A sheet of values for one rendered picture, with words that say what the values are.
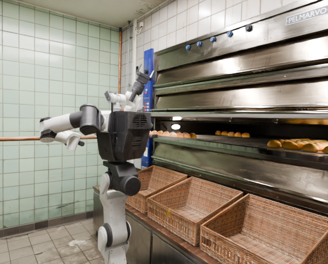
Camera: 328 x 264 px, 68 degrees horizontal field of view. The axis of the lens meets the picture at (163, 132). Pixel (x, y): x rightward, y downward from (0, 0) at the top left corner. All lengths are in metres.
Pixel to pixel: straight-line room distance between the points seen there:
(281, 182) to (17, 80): 2.77
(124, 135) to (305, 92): 1.10
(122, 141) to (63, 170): 1.99
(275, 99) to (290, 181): 0.53
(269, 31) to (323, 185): 1.04
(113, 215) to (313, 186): 1.21
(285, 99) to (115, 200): 1.25
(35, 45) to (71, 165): 1.47
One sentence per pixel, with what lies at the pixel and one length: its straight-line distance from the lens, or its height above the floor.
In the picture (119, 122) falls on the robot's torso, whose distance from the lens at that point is 1.40.
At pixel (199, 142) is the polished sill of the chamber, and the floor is 1.16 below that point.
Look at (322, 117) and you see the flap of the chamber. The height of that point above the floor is 1.40.
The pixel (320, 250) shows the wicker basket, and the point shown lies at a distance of 1.51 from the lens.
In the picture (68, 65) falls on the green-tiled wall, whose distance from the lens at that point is 3.31.
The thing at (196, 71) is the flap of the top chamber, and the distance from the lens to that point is 2.27.
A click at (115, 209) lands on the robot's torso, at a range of 1.63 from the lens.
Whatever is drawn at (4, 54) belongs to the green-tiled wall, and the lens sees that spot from 3.21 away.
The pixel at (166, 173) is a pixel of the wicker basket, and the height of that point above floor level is 0.82.
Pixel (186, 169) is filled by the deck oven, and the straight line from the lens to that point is 2.34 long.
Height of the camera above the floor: 1.36
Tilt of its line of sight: 3 degrees down
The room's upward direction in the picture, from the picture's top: 2 degrees clockwise
